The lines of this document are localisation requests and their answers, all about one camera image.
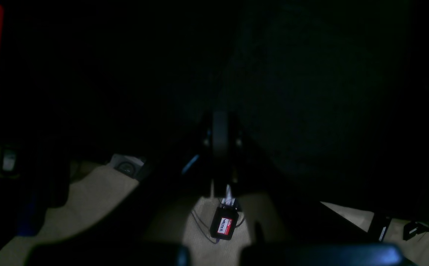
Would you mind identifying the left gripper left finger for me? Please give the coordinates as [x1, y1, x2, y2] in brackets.
[174, 111, 213, 196]

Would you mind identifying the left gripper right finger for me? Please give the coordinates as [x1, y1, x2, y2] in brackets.
[229, 112, 270, 196]

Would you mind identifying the white power strip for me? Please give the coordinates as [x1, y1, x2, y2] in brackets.
[209, 207, 239, 241]

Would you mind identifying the black table cloth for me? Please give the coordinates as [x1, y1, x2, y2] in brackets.
[0, 0, 429, 248]

